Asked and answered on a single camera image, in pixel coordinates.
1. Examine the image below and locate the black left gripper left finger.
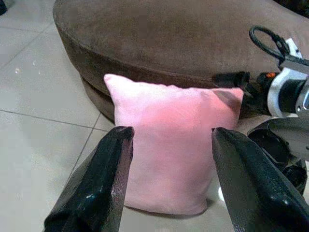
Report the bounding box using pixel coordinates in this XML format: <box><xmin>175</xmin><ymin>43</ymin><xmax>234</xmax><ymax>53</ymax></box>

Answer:
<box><xmin>44</xmin><ymin>126</ymin><xmax>135</xmax><ymax>232</ymax></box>

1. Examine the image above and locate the brown fabric sofa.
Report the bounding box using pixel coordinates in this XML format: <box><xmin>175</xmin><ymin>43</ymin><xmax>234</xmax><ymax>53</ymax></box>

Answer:
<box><xmin>52</xmin><ymin>0</ymin><xmax>309</xmax><ymax>132</ymax></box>

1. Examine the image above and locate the pink square pillow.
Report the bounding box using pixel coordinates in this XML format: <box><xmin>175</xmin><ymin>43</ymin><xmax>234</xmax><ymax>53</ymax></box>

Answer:
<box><xmin>103</xmin><ymin>73</ymin><xmax>244</xmax><ymax>216</ymax></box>

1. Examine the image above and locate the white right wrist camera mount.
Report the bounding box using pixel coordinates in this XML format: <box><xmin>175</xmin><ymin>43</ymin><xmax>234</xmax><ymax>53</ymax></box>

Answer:
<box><xmin>267</xmin><ymin>37</ymin><xmax>309</xmax><ymax>117</ymax></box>

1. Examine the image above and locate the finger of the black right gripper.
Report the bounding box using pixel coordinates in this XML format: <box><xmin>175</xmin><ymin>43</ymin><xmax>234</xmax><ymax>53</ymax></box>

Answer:
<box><xmin>213</xmin><ymin>88</ymin><xmax>242</xmax><ymax>111</ymax></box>
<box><xmin>214</xmin><ymin>71</ymin><xmax>251</xmax><ymax>88</ymax></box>

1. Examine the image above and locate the black looped cable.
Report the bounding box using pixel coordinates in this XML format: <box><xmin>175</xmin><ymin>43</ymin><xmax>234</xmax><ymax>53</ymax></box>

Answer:
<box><xmin>249</xmin><ymin>25</ymin><xmax>289</xmax><ymax>60</ymax></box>

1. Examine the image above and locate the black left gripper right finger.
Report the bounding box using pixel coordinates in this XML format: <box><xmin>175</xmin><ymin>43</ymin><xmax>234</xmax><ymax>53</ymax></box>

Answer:
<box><xmin>211</xmin><ymin>127</ymin><xmax>309</xmax><ymax>232</ymax></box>

